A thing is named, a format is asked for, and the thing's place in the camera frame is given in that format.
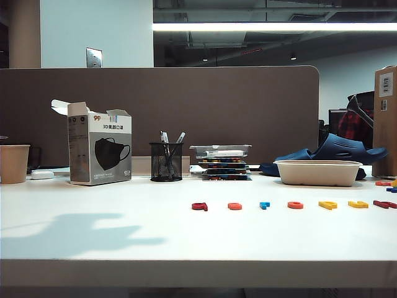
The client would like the beige pulp food container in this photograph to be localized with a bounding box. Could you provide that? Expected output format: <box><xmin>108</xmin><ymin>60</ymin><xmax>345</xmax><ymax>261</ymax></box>
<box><xmin>274</xmin><ymin>160</ymin><xmax>364</xmax><ymax>187</ymax></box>

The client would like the clear plastic box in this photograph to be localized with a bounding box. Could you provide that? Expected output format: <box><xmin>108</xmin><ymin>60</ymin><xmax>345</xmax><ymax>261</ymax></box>
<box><xmin>189</xmin><ymin>144</ymin><xmax>253</xmax><ymax>161</ymax></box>

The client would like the metal wall switch plate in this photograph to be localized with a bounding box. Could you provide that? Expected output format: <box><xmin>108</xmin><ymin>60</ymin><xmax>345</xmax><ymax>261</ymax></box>
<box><xmin>85</xmin><ymin>47</ymin><xmax>104</xmax><ymax>69</ymax></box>

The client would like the white flat pad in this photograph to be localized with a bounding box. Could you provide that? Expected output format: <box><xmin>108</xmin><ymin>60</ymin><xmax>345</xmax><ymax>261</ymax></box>
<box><xmin>51</xmin><ymin>166</ymin><xmax>71</xmax><ymax>178</ymax></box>

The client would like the brown paper cup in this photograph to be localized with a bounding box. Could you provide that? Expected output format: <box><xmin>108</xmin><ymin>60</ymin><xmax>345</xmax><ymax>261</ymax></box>
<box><xmin>0</xmin><ymin>144</ymin><xmax>31</xmax><ymax>185</ymax></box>

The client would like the brown cardboard box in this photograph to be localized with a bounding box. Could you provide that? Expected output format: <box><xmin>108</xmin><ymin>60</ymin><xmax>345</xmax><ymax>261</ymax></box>
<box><xmin>372</xmin><ymin>65</ymin><xmax>397</xmax><ymax>179</ymax></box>

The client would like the white ceiling light strip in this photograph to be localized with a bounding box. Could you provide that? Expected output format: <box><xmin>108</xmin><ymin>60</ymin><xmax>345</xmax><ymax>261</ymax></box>
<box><xmin>151</xmin><ymin>22</ymin><xmax>397</xmax><ymax>32</ymax></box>

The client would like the letter magnet blister pack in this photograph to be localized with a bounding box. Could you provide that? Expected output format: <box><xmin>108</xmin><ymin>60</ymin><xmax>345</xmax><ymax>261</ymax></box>
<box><xmin>201</xmin><ymin>174</ymin><xmax>253</xmax><ymax>182</ymax></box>
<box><xmin>200</xmin><ymin>163</ymin><xmax>251</xmax><ymax>171</ymax></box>
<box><xmin>198</xmin><ymin>158</ymin><xmax>248</xmax><ymax>166</ymax></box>
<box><xmin>201</xmin><ymin>168</ymin><xmax>252</xmax><ymax>176</ymax></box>

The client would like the brown desk divider panel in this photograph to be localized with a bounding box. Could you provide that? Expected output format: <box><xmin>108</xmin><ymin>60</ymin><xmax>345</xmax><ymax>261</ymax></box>
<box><xmin>0</xmin><ymin>65</ymin><xmax>321</xmax><ymax>175</ymax></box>

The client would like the dark red letter magnet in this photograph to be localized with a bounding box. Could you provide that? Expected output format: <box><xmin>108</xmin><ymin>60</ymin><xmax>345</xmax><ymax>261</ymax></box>
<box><xmin>373</xmin><ymin>200</ymin><xmax>397</xmax><ymax>210</ymax></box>

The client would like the black office chair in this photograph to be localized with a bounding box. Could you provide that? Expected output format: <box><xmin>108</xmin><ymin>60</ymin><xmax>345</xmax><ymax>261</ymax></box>
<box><xmin>346</xmin><ymin>90</ymin><xmax>375</xmax><ymax>129</ymax></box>

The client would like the black monitor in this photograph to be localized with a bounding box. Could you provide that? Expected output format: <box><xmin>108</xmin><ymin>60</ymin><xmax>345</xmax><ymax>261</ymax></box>
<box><xmin>328</xmin><ymin>109</ymin><xmax>350</xmax><ymax>138</ymax></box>

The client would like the white earbuds case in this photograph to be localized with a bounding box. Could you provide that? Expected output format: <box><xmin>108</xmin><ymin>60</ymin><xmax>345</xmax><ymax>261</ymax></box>
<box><xmin>30</xmin><ymin>169</ymin><xmax>56</xmax><ymax>181</ymax></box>

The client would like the silver black pen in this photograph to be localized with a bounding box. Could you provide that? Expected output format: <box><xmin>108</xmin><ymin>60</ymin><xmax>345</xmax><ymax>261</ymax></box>
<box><xmin>159</xmin><ymin>130</ymin><xmax>172</xmax><ymax>158</ymax></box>
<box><xmin>167</xmin><ymin>132</ymin><xmax>187</xmax><ymax>165</ymax></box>

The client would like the red plaid shirt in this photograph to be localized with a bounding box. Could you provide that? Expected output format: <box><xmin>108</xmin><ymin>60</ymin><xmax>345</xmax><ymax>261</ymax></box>
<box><xmin>337</xmin><ymin>108</ymin><xmax>375</xmax><ymax>150</ymax></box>

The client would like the grey face mask box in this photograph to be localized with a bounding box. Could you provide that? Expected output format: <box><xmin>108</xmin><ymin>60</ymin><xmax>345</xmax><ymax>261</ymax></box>
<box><xmin>51</xmin><ymin>99</ymin><xmax>133</xmax><ymax>186</ymax></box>

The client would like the black mesh pen holder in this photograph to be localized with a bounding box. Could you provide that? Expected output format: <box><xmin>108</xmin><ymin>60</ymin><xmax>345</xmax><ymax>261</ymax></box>
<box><xmin>149</xmin><ymin>142</ymin><xmax>184</xmax><ymax>183</ymax></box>

